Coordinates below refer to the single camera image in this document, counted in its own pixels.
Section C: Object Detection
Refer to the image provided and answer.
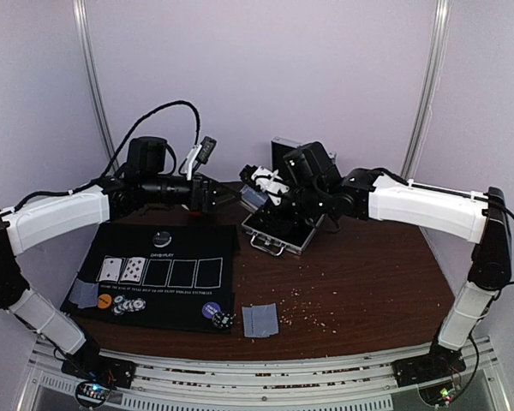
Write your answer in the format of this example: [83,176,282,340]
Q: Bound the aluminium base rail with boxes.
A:
[23,336,500,411]

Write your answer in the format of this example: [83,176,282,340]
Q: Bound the left aluminium frame post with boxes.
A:
[72,0,115,160]

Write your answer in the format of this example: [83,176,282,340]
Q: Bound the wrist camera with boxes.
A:
[239,165,290,206]
[179,136,217,181]

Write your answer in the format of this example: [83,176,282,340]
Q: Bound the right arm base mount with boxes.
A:
[391,352,467,387]

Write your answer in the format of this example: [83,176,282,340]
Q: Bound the white blue chips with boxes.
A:
[111,295,146,316]

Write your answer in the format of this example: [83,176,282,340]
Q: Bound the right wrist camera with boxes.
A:
[239,165,290,206]

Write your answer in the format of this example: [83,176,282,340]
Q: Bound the aluminium poker chip case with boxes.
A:
[242,137,325,257]

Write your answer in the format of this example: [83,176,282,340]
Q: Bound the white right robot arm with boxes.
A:
[248,141,512,378]

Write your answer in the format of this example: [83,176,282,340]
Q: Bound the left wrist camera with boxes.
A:
[179,136,217,181]

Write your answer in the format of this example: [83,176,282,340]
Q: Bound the black poker table mat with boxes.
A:
[61,223,239,334]

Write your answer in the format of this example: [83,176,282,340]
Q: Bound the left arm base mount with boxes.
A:
[61,355,136,389]

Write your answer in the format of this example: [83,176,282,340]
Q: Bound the right aluminium frame post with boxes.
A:
[401,0,452,179]

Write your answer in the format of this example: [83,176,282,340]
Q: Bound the face-up community card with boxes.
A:
[119,257,146,283]
[98,257,123,283]

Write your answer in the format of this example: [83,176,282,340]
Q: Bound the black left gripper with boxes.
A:
[141,171,242,214]

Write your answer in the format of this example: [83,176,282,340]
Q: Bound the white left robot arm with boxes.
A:
[0,175,241,380]

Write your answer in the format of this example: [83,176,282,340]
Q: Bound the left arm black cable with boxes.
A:
[0,100,202,312]

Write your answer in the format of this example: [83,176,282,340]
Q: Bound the aluminium frame post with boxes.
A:
[72,0,115,160]
[401,0,452,179]

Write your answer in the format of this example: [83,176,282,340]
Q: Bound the boxed deck of cards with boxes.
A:
[241,186,269,212]

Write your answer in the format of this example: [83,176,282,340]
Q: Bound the dealt card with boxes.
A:
[242,307,262,338]

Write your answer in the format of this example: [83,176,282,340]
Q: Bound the clear acrylic dealer button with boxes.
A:
[152,230,172,248]

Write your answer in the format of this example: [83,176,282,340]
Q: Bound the blue small blind button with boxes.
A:
[201,301,221,319]

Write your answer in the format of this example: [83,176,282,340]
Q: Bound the dealt cards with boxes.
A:
[69,280,99,309]

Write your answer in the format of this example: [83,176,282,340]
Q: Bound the orange big blind button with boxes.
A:
[97,294,113,310]

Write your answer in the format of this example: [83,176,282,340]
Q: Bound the black poker chip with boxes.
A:
[212,312,234,330]

